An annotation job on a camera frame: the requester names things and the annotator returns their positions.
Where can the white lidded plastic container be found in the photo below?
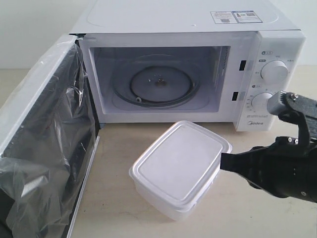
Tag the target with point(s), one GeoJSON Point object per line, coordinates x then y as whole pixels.
{"type": "Point", "coordinates": [181, 164]}

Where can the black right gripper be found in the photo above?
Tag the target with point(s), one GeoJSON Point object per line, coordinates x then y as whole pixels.
{"type": "Point", "coordinates": [283, 169]}

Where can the glass turntable plate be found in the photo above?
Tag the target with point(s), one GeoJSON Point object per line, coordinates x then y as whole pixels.
{"type": "Point", "coordinates": [156, 81]}

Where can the clear plastic film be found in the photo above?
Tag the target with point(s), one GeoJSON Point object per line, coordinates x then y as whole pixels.
{"type": "Point", "coordinates": [47, 138]}

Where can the lower white control knob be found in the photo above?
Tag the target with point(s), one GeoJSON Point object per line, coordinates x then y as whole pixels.
{"type": "Point", "coordinates": [259, 102]}

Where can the white Midea microwave body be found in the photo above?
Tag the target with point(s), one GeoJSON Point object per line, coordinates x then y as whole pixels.
{"type": "Point", "coordinates": [230, 56]}

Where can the upper white control knob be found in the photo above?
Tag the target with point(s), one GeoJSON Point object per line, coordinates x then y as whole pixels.
{"type": "Point", "coordinates": [274, 72]}

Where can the white microwave door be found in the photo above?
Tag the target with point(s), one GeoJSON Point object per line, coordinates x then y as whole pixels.
{"type": "Point", "coordinates": [32, 116]}

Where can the white control knob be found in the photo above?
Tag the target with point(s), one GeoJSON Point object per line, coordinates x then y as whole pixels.
{"type": "Point", "coordinates": [259, 102]}
{"type": "Point", "coordinates": [274, 72]}

